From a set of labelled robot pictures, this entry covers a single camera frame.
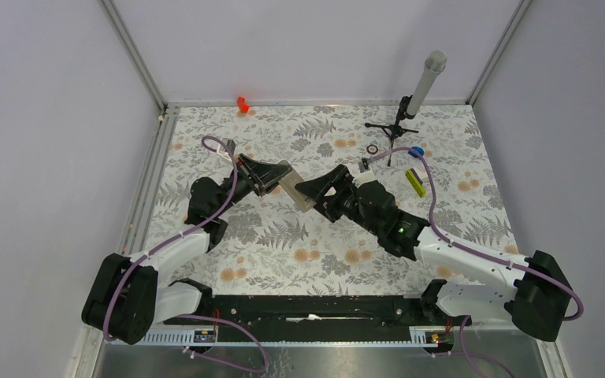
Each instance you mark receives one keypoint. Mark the grey microphone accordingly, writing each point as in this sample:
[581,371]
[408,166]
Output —
[434,64]

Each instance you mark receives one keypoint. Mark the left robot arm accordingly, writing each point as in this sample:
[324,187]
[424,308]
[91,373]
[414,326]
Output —
[128,295]

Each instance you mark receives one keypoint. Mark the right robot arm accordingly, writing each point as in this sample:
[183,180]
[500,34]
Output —
[530,292]

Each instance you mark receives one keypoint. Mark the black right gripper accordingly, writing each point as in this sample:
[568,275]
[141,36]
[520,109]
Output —
[340,178]

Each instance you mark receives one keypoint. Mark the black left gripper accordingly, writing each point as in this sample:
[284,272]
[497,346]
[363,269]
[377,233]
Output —
[269,174]

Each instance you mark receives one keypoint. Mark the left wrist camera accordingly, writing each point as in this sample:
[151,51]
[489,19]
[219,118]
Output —
[226,149]

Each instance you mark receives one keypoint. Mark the white remote control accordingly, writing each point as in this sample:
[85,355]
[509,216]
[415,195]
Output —
[302,202]

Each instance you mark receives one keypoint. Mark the floral patterned table mat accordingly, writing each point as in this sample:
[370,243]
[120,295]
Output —
[270,248]

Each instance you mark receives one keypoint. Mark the red plastic block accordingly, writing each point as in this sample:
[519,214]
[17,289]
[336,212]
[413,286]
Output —
[242,105]

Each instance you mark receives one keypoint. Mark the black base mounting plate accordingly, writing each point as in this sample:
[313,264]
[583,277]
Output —
[249,312]

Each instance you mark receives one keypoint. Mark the blue plastic cap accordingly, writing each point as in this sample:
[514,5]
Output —
[417,152]

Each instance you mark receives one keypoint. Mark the aluminium frame rail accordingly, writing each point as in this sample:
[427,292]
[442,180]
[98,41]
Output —
[146,106]

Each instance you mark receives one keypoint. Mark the black microphone tripod stand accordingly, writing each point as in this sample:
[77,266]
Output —
[396,130]

